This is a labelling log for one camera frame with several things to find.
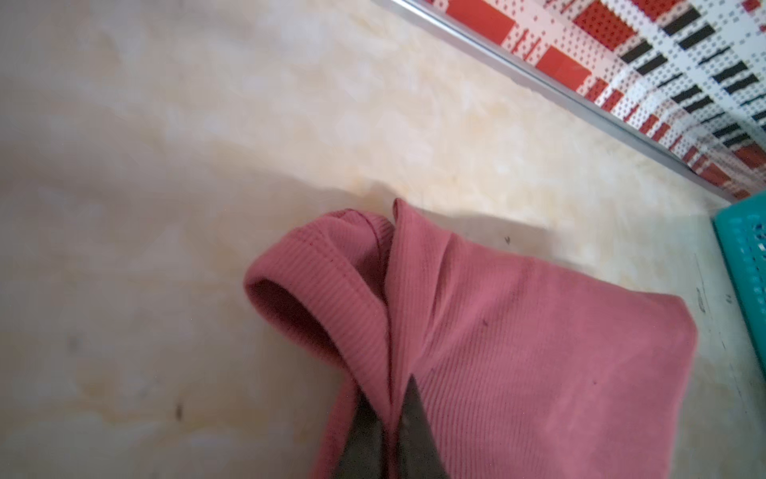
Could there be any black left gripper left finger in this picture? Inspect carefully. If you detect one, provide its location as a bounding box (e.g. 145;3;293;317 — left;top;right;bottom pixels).
332;392;385;479

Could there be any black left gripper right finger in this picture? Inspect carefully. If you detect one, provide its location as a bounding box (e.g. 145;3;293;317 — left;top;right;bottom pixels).
397;376;449;479

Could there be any pink ribbed tank top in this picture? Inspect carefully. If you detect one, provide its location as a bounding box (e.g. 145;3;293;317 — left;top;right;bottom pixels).
245;200;697;478

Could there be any teal plastic basket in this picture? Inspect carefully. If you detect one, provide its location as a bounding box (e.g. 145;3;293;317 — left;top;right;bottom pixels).
712;193;766;372

